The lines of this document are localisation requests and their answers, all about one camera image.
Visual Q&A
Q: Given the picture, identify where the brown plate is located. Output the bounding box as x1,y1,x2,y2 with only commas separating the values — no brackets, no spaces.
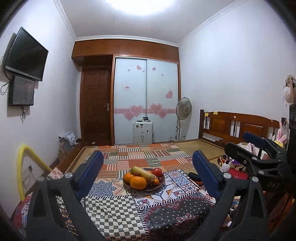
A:
122,167,166,192

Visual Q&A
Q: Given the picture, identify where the wooden headboard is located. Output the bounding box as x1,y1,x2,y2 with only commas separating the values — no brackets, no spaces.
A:
199,109,281,149

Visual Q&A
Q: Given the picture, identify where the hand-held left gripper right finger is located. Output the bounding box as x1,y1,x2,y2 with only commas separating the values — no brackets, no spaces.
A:
192,150,270,241

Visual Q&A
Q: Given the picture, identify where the black pouch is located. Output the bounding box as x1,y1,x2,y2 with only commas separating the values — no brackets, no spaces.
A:
188,172,204,186

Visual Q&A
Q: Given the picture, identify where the patchwork blanket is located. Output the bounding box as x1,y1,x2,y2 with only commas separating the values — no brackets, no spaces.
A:
14,143,234,241

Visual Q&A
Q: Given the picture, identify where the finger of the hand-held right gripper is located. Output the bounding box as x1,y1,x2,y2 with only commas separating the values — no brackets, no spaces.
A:
243,132,287,161
224,143,282,179

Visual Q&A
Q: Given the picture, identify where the small wall monitor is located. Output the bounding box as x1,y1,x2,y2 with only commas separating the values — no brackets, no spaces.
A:
8,75,36,107

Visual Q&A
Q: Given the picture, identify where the black cable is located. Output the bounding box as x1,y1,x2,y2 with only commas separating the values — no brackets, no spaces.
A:
0,79,11,95

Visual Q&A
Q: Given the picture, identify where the large orange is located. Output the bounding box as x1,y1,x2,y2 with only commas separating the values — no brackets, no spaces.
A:
123,172,135,184
130,176,147,190

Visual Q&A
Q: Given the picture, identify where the red box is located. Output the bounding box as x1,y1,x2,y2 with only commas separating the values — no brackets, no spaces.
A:
228,168,250,181

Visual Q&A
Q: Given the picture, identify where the black wall television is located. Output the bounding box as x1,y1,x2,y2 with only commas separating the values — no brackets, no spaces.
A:
5,27,49,82

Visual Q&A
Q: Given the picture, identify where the wooden footboard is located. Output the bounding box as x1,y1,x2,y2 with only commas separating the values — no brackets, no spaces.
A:
50,138,85,173

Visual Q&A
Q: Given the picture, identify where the standing fan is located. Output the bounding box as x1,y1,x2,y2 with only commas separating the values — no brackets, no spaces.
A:
174,97,192,142

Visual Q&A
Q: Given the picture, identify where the bag of clothes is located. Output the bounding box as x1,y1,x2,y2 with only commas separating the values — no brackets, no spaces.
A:
58,132,79,153

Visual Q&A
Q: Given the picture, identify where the hanging hat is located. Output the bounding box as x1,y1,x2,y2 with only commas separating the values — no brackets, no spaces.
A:
282,75,296,107

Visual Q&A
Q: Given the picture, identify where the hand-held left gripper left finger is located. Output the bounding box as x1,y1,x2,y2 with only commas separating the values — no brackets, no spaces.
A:
26,150,104,241

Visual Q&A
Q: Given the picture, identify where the brown wooden door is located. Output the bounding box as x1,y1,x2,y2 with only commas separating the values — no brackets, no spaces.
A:
80,65,114,146

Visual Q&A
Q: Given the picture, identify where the woven bed mat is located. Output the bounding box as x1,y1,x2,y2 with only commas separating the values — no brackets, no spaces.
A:
65,138,226,176

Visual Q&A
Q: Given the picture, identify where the pink bunny plush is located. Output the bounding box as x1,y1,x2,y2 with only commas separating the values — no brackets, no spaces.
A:
272,128,289,149

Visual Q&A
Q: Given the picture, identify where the wardrobe with heart stickers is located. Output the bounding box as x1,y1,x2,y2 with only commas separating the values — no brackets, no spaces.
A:
71,39,181,145

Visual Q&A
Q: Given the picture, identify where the yellow foam tube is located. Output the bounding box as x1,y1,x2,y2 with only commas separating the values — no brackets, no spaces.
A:
17,144,52,201

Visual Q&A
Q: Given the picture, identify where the white appliance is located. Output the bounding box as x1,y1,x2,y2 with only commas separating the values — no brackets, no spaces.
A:
133,117,154,145

